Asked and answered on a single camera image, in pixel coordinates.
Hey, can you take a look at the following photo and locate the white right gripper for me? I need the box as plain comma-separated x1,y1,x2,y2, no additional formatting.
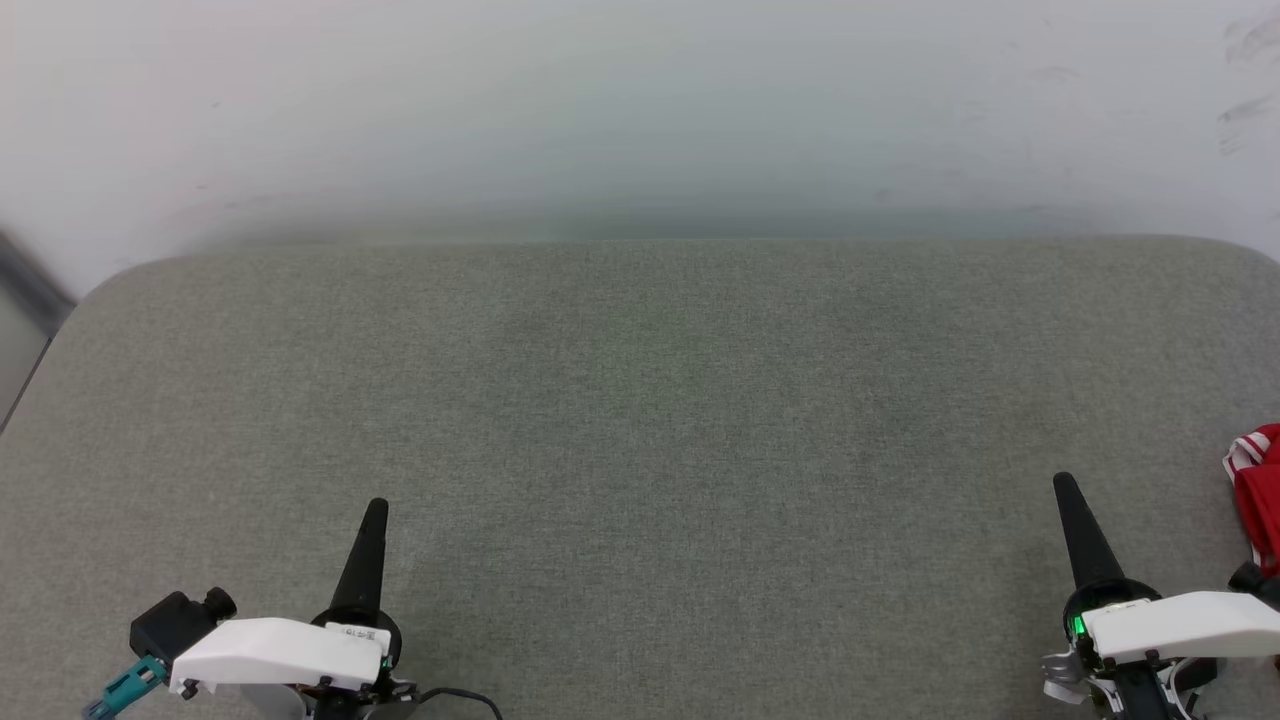
1040,472,1280,701

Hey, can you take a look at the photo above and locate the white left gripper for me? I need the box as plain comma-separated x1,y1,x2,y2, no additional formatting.
168,497,404,699

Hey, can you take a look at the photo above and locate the red and white basketball jersey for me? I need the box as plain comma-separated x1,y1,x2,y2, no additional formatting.
1222,423,1280,581

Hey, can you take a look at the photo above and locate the thin black cable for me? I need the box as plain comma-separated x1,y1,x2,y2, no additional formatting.
415,685,505,720

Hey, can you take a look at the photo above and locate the teal cable connector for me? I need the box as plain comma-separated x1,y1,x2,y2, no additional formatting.
82,655,169,720

